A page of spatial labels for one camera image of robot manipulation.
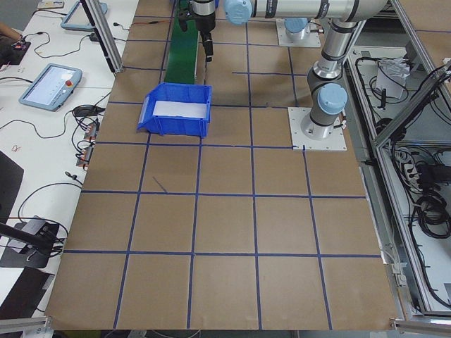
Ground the aluminium frame post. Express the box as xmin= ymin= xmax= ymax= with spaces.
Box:
xmin=80 ymin=0 xmax=123 ymax=74

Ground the near teach pendant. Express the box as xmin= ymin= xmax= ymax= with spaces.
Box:
xmin=18 ymin=63 xmax=82 ymax=111

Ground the white foam pad source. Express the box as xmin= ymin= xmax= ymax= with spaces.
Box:
xmin=153 ymin=101 xmax=207 ymax=118

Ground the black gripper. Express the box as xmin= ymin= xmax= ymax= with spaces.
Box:
xmin=192 ymin=0 xmax=216 ymax=62

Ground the teach pendant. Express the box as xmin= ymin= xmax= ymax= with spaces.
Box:
xmin=61 ymin=1 xmax=94 ymax=32
xmin=18 ymin=63 xmax=82 ymax=111

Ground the blue source bin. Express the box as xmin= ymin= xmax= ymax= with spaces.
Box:
xmin=137 ymin=82 xmax=212 ymax=138

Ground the far teach pendant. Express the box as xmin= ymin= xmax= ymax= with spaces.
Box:
xmin=61 ymin=1 xmax=94 ymax=32

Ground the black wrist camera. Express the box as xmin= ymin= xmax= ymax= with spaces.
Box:
xmin=177 ymin=8 xmax=193 ymax=32

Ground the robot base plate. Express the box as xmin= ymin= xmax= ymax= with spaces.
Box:
xmin=288 ymin=107 xmax=347 ymax=151
xmin=276 ymin=18 xmax=321 ymax=48

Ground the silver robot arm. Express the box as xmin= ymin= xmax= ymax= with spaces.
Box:
xmin=223 ymin=1 xmax=386 ymax=129
xmin=284 ymin=18 xmax=318 ymax=42

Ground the green conveyor belt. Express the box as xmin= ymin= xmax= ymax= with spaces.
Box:
xmin=164 ymin=1 xmax=199 ymax=85

